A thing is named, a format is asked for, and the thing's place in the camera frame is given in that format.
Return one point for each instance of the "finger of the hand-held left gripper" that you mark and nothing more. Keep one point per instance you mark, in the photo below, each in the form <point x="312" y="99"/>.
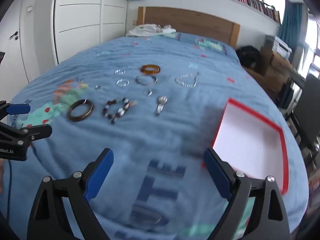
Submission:
<point x="18" y="108"/>
<point x="32" y="132"/>

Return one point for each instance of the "white wardrobe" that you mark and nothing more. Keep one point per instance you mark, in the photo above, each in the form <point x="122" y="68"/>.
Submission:
<point x="80" y="17"/>

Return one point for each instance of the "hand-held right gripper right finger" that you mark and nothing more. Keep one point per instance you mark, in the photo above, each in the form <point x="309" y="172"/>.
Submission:
<point x="217" y="177"/>

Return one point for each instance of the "blue printed blanket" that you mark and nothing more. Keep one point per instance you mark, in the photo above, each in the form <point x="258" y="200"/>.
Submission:
<point x="150" y="135"/>

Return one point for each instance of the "white door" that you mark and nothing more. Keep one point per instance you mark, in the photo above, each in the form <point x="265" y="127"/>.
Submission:
<point x="27" y="42"/>

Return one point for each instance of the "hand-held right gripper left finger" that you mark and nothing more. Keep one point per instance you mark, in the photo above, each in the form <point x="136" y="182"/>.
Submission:
<point x="100" y="175"/>

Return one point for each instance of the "amber bangle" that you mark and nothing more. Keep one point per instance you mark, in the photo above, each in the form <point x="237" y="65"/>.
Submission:
<point x="143" y="70"/>

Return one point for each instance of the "wooden drawer chest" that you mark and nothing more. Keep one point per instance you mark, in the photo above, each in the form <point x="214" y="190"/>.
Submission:
<point x="271" y="70"/>

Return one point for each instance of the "white garment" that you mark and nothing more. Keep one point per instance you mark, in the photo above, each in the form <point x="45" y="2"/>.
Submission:
<point x="145" y="29"/>

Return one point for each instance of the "dark brown bangle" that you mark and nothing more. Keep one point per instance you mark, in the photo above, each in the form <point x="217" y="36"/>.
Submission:
<point x="72" y="116"/>

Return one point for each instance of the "white printer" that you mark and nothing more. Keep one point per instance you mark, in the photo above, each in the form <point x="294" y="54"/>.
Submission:
<point x="282" y="45"/>

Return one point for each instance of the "black chair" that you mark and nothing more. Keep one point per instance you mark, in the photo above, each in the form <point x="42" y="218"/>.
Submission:
<point x="308" y="105"/>

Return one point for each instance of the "black backpack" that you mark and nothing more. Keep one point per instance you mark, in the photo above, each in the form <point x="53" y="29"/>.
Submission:
<point x="247" y="56"/>

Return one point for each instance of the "silver wristwatch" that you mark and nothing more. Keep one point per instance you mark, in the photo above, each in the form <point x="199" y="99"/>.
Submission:
<point x="162" y="101"/>

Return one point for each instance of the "silver bangle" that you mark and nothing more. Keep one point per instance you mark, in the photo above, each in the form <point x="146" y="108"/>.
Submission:
<point x="139" y="81"/>

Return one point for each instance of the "red rimmed white tray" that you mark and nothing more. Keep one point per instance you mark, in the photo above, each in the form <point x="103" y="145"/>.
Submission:
<point x="250" y="142"/>

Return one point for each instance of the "wooden headboard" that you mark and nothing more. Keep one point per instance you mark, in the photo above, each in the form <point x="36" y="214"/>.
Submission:
<point x="200" y="22"/>

